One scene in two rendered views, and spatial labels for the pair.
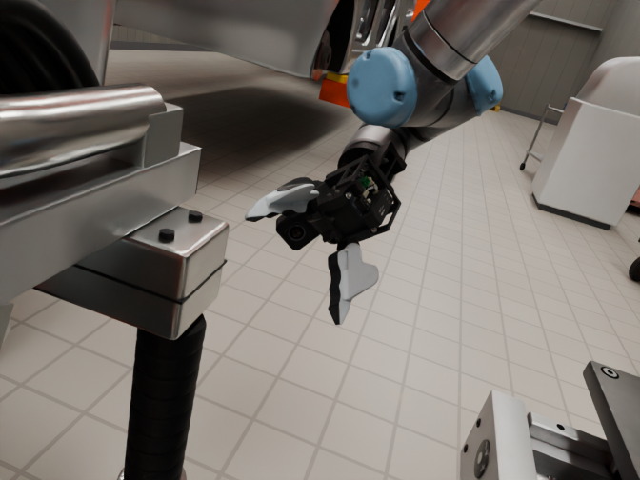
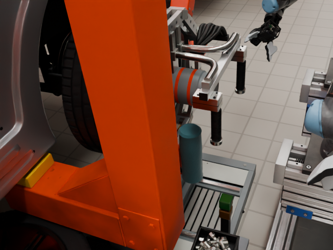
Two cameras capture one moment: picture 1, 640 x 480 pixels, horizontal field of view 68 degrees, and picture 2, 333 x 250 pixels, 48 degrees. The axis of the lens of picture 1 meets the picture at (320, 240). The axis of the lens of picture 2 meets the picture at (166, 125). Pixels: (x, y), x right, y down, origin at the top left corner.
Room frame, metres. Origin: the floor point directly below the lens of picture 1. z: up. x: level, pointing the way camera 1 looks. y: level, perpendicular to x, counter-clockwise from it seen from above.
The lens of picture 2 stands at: (-1.14, -0.04, 1.65)
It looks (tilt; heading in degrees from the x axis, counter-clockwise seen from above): 38 degrees down; 18
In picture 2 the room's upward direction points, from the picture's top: 6 degrees counter-clockwise
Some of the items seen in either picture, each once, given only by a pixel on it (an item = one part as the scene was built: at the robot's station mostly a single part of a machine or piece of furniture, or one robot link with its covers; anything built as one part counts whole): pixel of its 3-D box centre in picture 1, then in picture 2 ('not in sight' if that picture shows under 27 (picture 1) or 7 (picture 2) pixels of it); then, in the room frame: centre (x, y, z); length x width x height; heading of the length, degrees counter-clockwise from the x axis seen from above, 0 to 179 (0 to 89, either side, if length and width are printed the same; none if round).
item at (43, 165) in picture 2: not in sight; (26, 166); (-0.32, 0.79, 0.70); 0.14 x 0.14 x 0.05; 82
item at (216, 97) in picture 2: not in sight; (207, 99); (-0.12, 0.14, 0.93); 0.09 x 0.05 x 0.05; 82
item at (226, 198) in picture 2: not in sight; (226, 202); (-0.30, 0.06, 0.64); 0.04 x 0.04 x 0.04; 82
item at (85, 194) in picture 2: not in sight; (65, 179); (-0.35, 0.62, 0.69); 0.52 x 0.17 x 0.35; 82
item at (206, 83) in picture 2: not in sight; (190, 58); (-0.04, 0.22, 1.03); 0.19 x 0.18 x 0.11; 82
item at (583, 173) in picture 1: (602, 140); not in sight; (4.48, -2.21, 0.70); 0.73 x 0.63 x 1.40; 82
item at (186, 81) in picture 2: not in sight; (188, 86); (0.07, 0.25, 0.85); 0.21 x 0.14 x 0.14; 82
